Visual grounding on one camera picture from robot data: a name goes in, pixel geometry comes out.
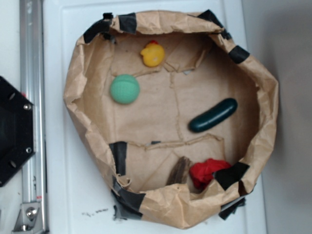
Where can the brown wood chip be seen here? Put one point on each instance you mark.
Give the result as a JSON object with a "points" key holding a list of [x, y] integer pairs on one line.
{"points": [[180, 171]]}

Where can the brown paper bin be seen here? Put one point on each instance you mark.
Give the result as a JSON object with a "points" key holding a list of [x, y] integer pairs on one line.
{"points": [[136, 145]]}

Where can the green textured ball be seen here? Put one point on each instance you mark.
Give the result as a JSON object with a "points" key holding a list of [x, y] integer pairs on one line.
{"points": [[124, 89]]}

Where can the yellow rubber duck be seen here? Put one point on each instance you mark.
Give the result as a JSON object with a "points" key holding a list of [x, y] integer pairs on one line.
{"points": [[152, 54]]}

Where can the dark green toy cucumber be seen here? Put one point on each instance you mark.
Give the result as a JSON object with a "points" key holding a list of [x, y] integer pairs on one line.
{"points": [[214, 116]]}

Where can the red crumpled cloth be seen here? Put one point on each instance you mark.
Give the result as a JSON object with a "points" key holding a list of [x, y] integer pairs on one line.
{"points": [[202, 173]]}

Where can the aluminium extrusion rail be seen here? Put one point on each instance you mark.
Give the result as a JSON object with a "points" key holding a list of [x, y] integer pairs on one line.
{"points": [[32, 84]]}

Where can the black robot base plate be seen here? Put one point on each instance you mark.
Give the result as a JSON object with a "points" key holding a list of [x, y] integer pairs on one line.
{"points": [[16, 131]]}

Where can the metal corner bracket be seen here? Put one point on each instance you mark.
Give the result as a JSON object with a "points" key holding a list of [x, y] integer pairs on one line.
{"points": [[30, 219]]}

